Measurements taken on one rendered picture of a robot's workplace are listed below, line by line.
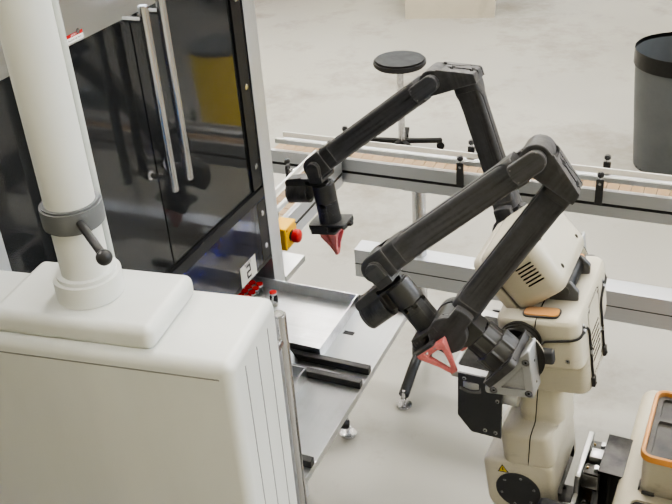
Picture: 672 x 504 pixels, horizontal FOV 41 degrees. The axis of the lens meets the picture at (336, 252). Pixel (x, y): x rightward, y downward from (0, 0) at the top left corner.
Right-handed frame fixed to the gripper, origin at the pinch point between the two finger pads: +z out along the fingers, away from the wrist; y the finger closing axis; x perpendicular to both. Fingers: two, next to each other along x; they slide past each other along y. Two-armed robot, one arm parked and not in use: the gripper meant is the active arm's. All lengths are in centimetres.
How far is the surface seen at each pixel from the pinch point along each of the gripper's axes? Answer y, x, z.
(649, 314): -66, -84, 70
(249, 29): 16, -9, -57
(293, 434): -29, 82, -11
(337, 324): 0.3, 8.2, 17.6
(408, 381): 21, -72, 97
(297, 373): 3.3, 27.9, 19.3
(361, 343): -6.5, 10.0, 21.9
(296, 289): 19.0, -6.3, 16.5
